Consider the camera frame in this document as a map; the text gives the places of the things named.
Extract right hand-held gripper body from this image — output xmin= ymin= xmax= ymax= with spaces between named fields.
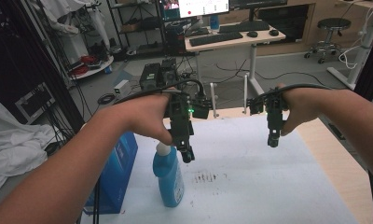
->
xmin=247 ymin=88 xmax=290 ymax=142

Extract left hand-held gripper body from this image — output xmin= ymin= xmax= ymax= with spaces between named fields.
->
xmin=166 ymin=89 xmax=214 ymax=156

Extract blue bottle with white cap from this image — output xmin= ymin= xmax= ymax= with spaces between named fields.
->
xmin=152 ymin=141 xmax=187 ymax=209

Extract person's right hand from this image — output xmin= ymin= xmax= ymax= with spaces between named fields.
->
xmin=275 ymin=81 xmax=326 ymax=138

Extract person's left hand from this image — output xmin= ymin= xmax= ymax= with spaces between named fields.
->
xmin=118 ymin=89 xmax=177 ymax=147

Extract white table mat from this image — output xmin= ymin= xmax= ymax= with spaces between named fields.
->
xmin=79 ymin=114 xmax=360 ymax=224

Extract black equipment boxes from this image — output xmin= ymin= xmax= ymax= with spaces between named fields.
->
xmin=139 ymin=57 xmax=180 ymax=91

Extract small white box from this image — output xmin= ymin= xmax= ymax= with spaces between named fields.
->
xmin=113 ymin=79 xmax=131 ymax=96

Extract blue cardboard box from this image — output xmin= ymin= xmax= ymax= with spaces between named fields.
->
xmin=83 ymin=131 xmax=139 ymax=217

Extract black computer tower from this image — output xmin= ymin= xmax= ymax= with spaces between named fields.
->
xmin=166 ymin=21 xmax=189 ymax=56

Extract wooden office desk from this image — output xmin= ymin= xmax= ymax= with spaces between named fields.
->
xmin=184 ymin=21 xmax=287 ymax=96

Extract black keyboard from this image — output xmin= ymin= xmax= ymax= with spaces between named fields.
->
xmin=217 ymin=20 xmax=271 ymax=35
xmin=188 ymin=31 xmax=244 ymax=48

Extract round white table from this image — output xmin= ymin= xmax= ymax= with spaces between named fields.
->
xmin=70 ymin=54 xmax=116 ymax=81

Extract black metal shelf rack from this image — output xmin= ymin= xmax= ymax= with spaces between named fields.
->
xmin=105 ymin=0 xmax=168 ymax=60

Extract blue cup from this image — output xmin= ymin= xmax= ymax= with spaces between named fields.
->
xmin=209 ymin=14 xmax=221 ymax=31

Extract black round stool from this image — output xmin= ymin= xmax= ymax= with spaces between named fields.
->
xmin=303 ymin=17 xmax=352 ymax=65

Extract dark computer monitor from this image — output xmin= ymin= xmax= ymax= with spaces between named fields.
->
xmin=228 ymin=0 xmax=289 ymax=21

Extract computer monitor with white screen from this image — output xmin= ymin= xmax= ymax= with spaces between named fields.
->
xmin=177 ymin=0 xmax=231 ymax=20

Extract grey metal panel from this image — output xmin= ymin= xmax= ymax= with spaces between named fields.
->
xmin=14 ymin=81 xmax=57 ymax=125

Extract white crumpled cloth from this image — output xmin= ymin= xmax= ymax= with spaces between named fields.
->
xmin=0 ymin=92 xmax=58 ymax=207

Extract black curtain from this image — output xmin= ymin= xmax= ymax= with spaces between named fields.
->
xmin=0 ymin=0 xmax=86 ymax=133

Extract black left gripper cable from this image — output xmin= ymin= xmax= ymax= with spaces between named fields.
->
xmin=113 ymin=77 xmax=207 ymax=105

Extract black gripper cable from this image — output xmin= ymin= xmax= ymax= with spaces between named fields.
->
xmin=253 ymin=82 xmax=333 ymax=101
xmin=113 ymin=77 xmax=207 ymax=105

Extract white upright post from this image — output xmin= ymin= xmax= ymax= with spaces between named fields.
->
xmin=242 ymin=72 xmax=251 ymax=115
xmin=209 ymin=81 xmax=220 ymax=119

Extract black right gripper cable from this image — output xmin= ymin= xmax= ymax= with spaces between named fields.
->
xmin=253 ymin=82 xmax=333 ymax=101

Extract coiled black cable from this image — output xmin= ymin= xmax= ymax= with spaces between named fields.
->
xmin=96 ymin=92 xmax=117 ymax=106

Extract hanging black cables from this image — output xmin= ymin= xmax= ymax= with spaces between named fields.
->
xmin=76 ymin=176 xmax=103 ymax=224

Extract white desk frame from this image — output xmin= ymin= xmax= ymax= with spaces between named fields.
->
xmin=325 ymin=0 xmax=373 ymax=91

